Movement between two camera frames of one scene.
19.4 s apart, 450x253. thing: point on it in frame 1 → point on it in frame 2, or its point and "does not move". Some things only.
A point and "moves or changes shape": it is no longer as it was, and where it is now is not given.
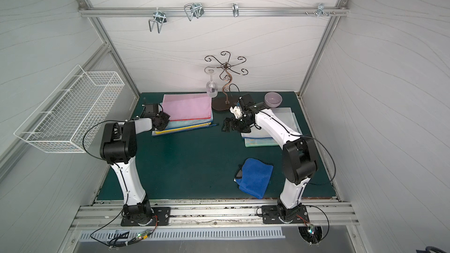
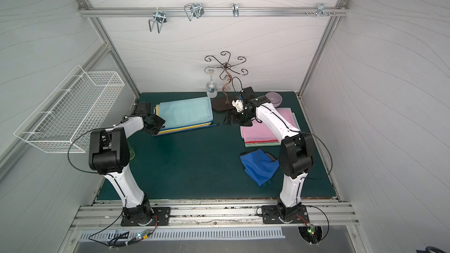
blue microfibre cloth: x=255 y=177 moves or changes shape
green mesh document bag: x=267 y=142 does not move
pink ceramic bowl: x=273 y=99 does not move
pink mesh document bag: x=185 y=106 → x=258 y=134
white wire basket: x=70 y=118 does not move
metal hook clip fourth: x=321 y=10 does not move
